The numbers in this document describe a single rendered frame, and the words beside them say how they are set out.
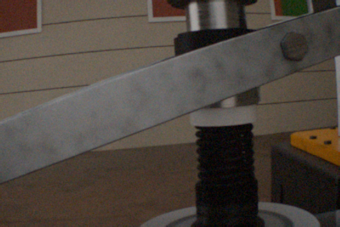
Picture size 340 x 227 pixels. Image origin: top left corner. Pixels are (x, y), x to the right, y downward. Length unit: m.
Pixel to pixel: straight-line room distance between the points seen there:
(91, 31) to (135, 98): 6.08
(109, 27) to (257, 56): 6.07
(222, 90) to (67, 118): 0.14
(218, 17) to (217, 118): 0.10
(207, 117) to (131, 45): 6.02
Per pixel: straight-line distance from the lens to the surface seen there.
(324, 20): 0.44
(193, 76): 0.37
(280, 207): 0.54
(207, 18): 0.41
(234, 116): 0.41
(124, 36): 6.43
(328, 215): 0.58
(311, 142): 1.33
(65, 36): 6.44
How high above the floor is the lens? 1.00
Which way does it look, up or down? 5 degrees down
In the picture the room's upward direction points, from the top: 4 degrees counter-clockwise
